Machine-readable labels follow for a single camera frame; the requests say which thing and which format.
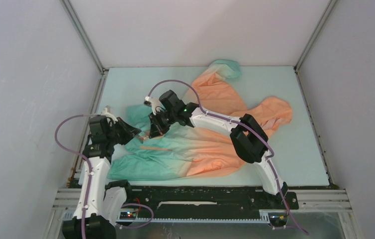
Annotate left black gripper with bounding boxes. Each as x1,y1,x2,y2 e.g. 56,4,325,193
106,117,141,145

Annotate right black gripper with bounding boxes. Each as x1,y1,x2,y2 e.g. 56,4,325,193
149,109,178,139

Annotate teal and orange gradient jacket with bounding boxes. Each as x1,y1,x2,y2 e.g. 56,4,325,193
107,59,292,181

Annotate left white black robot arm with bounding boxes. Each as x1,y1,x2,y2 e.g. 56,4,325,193
62,113,141,239

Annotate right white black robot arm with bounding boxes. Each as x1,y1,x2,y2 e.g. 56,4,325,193
144,90,288,208

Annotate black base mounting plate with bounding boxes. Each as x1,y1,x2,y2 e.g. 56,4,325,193
117,186,299,224

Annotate light foam table mat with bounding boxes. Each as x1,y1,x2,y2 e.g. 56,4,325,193
98,66,329,187

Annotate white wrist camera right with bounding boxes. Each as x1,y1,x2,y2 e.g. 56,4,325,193
144,96,165,115

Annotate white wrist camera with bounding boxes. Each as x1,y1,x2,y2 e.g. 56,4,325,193
100,106,118,121
144,96,165,115

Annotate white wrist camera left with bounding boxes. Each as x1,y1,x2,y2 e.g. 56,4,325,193
100,106,118,121

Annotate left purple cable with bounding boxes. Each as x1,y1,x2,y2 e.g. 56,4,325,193
54,114,155,239

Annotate aluminium frame rail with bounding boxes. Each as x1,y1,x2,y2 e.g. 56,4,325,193
42,188,363,239

